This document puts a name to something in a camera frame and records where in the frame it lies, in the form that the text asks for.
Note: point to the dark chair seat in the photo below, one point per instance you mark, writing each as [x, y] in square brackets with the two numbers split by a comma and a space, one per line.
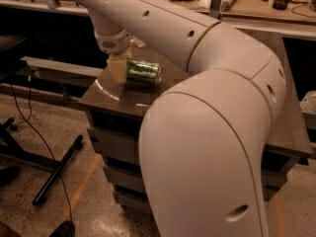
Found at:
[11, 56]

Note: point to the grey drawer cabinet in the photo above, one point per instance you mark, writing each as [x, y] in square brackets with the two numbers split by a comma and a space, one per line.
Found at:
[193, 140]

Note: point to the green soda can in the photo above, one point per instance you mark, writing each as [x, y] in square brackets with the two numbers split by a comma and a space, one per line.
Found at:
[143, 72]

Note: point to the black round cup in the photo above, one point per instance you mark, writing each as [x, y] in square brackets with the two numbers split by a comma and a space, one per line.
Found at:
[280, 4]

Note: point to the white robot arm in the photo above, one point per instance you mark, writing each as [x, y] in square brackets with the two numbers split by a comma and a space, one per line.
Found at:
[199, 44]

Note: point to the black stand leg frame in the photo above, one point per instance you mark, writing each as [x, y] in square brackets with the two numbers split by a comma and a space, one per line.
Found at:
[12, 148]

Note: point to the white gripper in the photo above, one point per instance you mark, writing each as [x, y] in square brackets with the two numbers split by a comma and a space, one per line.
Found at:
[114, 43]

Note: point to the grey metal rail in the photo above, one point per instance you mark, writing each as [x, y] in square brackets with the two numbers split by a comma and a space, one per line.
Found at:
[61, 72]

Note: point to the black shoe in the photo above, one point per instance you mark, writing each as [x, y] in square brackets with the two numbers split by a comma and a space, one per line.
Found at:
[65, 229]

